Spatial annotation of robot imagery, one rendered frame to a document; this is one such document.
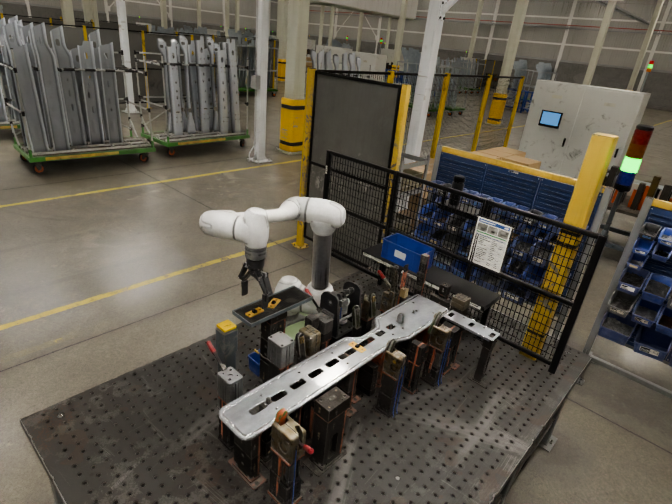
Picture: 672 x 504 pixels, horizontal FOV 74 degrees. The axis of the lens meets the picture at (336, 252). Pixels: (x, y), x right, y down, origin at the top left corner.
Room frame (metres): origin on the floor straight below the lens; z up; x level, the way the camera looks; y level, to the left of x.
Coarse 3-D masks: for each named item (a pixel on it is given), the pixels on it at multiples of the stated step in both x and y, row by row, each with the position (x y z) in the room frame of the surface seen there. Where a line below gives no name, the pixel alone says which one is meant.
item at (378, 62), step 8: (320, 48) 15.78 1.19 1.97; (328, 48) 15.59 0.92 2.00; (360, 56) 14.65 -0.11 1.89; (368, 56) 14.45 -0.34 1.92; (376, 56) 14.26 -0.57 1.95; (384, 56) 14.54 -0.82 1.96; (368, 64) 14.42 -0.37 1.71; (376, 64) 14.29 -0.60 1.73; (384, 64) 14.58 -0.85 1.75; (376, 80) 14.36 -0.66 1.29
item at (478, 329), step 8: (448, 312) 2.11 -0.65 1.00; (456, 312) 2.12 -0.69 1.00; (448, 320) 2.04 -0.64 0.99; (456, 320) 2.04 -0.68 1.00; (464, 320) 2.05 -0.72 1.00; (472, 320) 2.06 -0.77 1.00; (464, 328) 1.98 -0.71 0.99; (472, 328) 1.98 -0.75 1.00; (480, 328) 1.99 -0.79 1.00; (488, 328) 1.99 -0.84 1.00; (480, 336) 1.92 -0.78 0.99; (488, 336) 1.92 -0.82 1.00; (496, 336) 1.93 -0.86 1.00
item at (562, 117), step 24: (648, 72) 7.43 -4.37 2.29; (552, 96) 8.01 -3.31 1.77; (576, 96) 7.77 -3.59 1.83; (600, 96) 7.55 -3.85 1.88; (624, 96) 7.34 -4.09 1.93; (648, 96) 7.47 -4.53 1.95; (528, 120) 8.19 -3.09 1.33; (552, 120) 7.91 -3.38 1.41; (576, 120) 7.71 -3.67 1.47; (600, 120) 7.48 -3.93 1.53; (624, 120) 7.27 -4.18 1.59; (528, 144) 8.12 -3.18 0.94; (552, 144) 7.86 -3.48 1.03; (576, 144) 7.63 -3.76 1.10; (624, 144) 7.19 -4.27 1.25; (552, 168) 7.79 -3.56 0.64; (576, 168) 7.55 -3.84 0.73
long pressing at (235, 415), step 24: (384, 312) 2.04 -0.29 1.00; (408, 312) 2.07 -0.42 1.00; (432, 312) 2.10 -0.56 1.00; (384, 336) 1.82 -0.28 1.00; (408, 336) 1.85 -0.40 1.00; (312, 360) 1.59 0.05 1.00; (360, 360) 1.62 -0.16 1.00; (264, 384) 1.40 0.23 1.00; (288, 384) 1.42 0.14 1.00; (312, 384) 1.44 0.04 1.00; (240, 408) 1.27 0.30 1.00; (288, 408) 1.29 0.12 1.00; (240, 432) 1.16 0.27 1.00
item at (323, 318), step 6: (324, 318) 1.81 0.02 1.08; (330, 318) 1.82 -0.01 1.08; (324, 324) 1.77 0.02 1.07; (330, 324) 1.80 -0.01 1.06; (318, 330) 1.79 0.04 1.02; (324, 330) 1.77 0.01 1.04; (330, 330) 1.80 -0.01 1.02; (324, 336) 1.77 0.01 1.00; (330, 336) 1.80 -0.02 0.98; (324, 342) 1.78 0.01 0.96
